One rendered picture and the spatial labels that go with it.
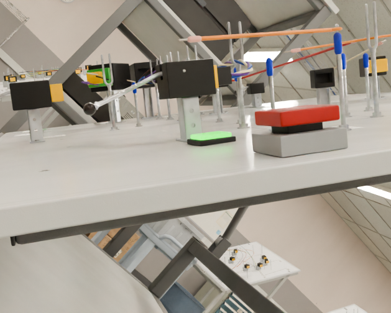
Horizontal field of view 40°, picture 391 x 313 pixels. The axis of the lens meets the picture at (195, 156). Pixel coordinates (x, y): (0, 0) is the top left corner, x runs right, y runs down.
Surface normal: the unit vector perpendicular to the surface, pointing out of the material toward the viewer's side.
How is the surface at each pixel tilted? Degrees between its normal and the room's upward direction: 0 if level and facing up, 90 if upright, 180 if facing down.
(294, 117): 90
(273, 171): 90
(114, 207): 90
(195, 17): 90
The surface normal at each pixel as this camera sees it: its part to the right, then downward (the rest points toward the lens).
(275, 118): -0.95, 0.13
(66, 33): 0.37, 0.17
